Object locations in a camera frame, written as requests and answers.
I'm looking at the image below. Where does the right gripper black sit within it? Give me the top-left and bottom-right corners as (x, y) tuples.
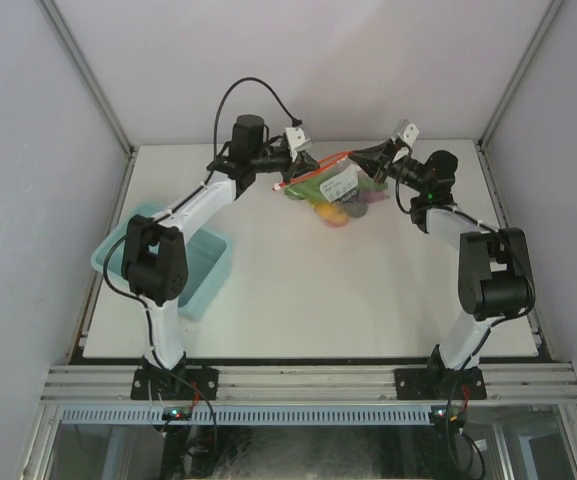
(349, 137), (428, 195)

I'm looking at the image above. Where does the clear zip top bag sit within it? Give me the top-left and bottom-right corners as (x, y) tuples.
(276, 151), (390, 226)

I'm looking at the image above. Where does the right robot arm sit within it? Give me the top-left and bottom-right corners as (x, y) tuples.
(350, 138), (536, 399)

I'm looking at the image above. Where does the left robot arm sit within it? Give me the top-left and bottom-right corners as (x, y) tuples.
(121, 114), (319, 400)

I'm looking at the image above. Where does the fake green vegetable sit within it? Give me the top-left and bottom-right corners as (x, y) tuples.
(284, 176), (328, 203)

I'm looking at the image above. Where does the fake orange fruit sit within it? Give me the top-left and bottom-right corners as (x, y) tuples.
(314, 203), (339, 221)

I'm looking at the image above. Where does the fake red yellow apple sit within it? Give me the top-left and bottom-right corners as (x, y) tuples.
(324, 215), (350, 228)

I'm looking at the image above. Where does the teal plastic bin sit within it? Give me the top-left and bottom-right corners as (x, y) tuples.
(91, 202), (232, 321)

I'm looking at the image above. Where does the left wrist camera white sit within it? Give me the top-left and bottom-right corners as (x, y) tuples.
(284, 127), (313, 162)

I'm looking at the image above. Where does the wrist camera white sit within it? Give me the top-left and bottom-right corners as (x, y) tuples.
(391, 119), (419, 151)
(284, 127), (313, 162)

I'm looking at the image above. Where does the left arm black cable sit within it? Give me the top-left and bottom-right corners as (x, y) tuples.
(212, 76), (303, 156)

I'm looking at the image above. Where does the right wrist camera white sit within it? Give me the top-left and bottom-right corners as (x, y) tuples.
(391, 119), (419, 151)

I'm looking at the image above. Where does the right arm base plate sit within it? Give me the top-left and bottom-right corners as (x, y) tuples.
(394, 367), (488, 400)

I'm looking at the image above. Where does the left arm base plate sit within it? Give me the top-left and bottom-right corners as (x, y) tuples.
(130, 365), (219, 401)

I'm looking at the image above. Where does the blue slotted cable duct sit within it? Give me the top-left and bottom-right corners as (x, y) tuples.
(61, 405), (432, 427)

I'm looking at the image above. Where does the aluminium rail frame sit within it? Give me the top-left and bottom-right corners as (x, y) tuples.
(40, 363), (577, 406)

